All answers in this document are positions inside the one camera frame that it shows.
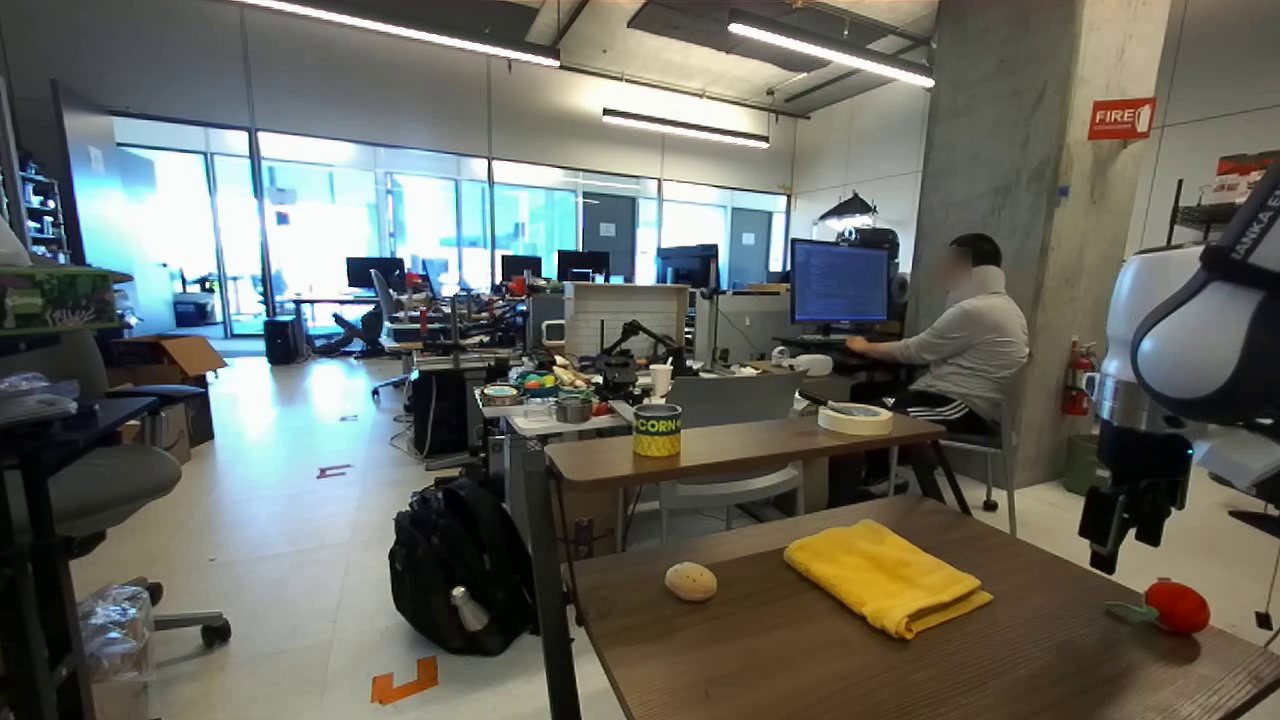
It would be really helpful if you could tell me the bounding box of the white chair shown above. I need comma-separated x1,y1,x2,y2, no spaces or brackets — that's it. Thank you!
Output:
626,461,811,551

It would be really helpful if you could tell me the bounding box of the clear plastic bottle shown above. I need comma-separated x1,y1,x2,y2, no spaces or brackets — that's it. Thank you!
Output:
75,581,162,720

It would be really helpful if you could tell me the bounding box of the long ceiling light strip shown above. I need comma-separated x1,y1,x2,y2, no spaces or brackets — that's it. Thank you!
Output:
237,0,565,73
601,103,775,154
725,17,942,98

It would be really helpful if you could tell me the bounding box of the white desk partition panel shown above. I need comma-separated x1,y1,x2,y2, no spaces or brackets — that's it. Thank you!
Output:
562,279,695,366

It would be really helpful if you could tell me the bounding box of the grey chair with metal legs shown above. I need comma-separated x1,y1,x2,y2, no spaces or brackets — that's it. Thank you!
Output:
931,357,1037,538

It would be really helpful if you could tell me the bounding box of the yellow green wipes canister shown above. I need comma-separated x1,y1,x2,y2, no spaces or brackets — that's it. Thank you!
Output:
629,401,688,466

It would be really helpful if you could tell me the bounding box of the yellow towel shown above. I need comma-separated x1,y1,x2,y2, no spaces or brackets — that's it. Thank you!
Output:
779,515,996,645

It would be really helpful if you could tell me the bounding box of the grey office chair with armrest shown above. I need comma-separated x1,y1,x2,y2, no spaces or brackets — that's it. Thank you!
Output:
24,334,237,658

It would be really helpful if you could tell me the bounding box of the seated person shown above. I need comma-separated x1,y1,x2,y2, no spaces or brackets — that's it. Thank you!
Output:
846,232,1031,446

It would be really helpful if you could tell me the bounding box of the open cardboard box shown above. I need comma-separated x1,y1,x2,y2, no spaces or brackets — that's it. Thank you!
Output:
106,334,233,453

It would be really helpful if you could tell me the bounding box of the red fire extinguisher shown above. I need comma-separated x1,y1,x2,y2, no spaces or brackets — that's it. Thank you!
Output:
1060,334,1102,424

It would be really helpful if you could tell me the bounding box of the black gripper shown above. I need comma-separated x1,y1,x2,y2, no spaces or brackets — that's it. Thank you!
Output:
1076,421,1197,581

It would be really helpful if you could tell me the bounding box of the brown wooden desk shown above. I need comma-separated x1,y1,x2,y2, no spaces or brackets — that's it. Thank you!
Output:
542,408,976,565

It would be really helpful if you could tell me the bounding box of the computer monitor blue screen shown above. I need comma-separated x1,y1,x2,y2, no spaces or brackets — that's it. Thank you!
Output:
789,237,897,335

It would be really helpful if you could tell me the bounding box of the beige potato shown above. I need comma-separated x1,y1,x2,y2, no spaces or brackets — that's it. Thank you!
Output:
662,555,725,610

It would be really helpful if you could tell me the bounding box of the black lamp shade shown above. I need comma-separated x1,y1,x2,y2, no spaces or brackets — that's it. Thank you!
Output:
816,187,880,232

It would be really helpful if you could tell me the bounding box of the green box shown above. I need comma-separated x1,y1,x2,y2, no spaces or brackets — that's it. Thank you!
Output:
0,260,137,335

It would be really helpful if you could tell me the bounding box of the green storage bin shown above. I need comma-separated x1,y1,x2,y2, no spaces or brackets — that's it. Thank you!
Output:
1060,434,1091,501

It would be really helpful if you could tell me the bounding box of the white tape roll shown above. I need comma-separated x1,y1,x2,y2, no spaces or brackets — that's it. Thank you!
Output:
816,401,897,439

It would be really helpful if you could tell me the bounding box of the red toy vegetable green stem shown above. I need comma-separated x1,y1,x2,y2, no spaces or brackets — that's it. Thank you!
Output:
1102,576,1218,641

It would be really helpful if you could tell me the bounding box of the black slanted metal pole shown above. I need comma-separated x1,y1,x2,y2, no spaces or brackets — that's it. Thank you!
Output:
516,434,583,720

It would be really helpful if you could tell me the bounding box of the red fire sign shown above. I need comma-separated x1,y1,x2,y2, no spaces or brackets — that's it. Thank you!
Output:
1084,98,1161,147

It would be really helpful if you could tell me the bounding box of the red white carton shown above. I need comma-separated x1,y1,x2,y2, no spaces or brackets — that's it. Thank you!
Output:
1212,147,1278,194

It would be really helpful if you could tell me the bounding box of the black trash bin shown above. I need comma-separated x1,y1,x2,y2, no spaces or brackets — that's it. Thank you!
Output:
261,311,304,368

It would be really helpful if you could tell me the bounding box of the orange floor tape marker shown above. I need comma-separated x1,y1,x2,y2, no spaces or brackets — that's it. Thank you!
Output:
369,651,445,708

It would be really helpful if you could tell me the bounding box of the black backpack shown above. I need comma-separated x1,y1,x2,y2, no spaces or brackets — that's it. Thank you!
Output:
385,468,545,659

